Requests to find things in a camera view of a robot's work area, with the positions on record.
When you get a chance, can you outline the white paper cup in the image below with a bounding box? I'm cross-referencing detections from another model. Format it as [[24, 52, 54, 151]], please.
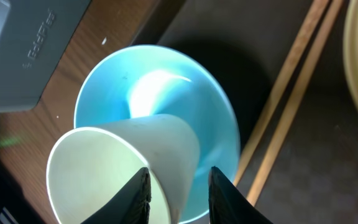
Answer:
[[46, 114, 200, 223]]

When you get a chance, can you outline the wooden chopstick left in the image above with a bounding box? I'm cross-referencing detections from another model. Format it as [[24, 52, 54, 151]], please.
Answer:
[[233, 0, 329, 185]]

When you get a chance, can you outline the grey dishwasher rack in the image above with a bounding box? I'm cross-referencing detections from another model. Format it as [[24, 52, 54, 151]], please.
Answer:
[[0, 0, 90, 113]]

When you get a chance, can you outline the wooden chopstick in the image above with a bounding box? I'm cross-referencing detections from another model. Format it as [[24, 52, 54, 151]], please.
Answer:
[[247, 0, 343, 205], [233, 0, 329, 185]]

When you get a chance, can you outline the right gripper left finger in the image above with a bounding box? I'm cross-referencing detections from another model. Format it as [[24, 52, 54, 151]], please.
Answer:
[[81, 167, 152, 224]]

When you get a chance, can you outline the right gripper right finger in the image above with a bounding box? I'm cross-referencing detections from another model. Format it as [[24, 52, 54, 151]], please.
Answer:
[[208, 166, 272, 224]]

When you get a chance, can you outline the dark brown serving tray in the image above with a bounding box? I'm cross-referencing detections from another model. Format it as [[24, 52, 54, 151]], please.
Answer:
[[135, 1, 358, 223]]

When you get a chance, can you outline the light blue bowl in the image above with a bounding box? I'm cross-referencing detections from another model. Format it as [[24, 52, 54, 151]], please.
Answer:
[[73, 45, 240, 223]]

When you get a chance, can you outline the wooden chopstick right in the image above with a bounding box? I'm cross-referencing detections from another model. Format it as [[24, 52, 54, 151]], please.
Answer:
[[247, 0, 343, 205]]

